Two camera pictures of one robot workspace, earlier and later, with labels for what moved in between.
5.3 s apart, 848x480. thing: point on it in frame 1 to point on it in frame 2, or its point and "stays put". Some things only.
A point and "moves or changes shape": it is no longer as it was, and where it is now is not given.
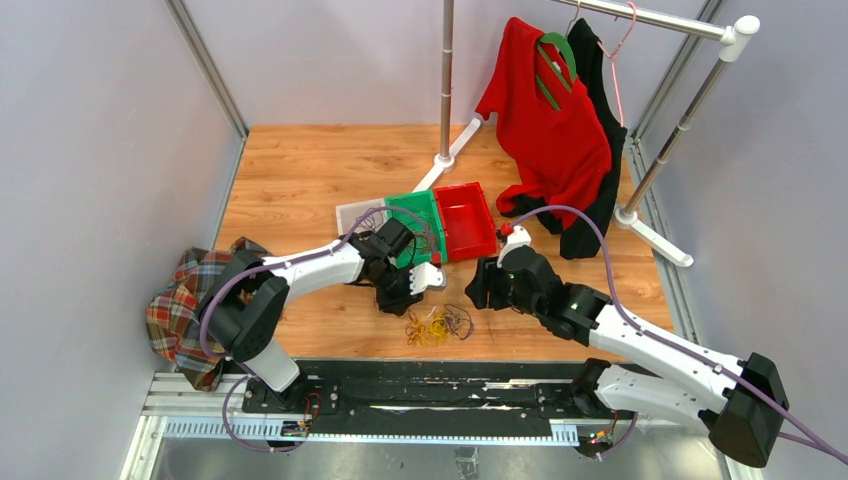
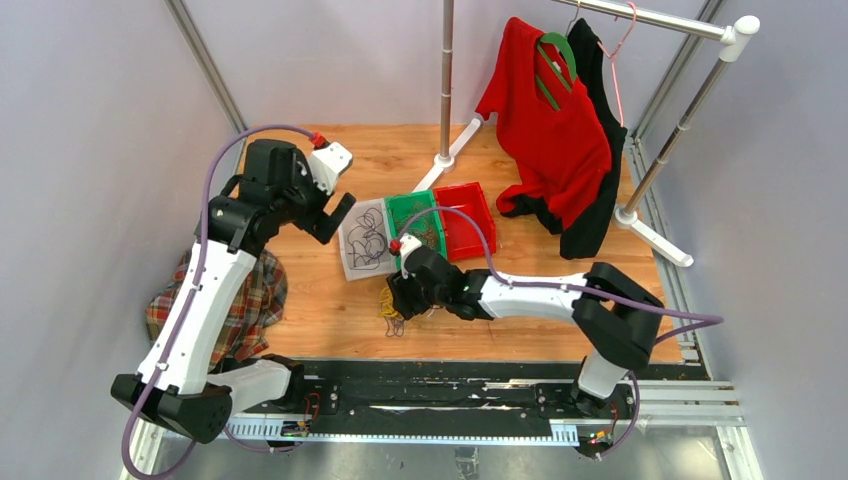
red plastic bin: x=466 y=220 stays put
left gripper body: x=393 y=288 to x=308 y=209
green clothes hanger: x=562 y=40 stays put
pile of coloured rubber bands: x=432 y=329 moves or changes shape
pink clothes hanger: x=612 y=56 stays put
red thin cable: x=423 y=244 moves or changes shape
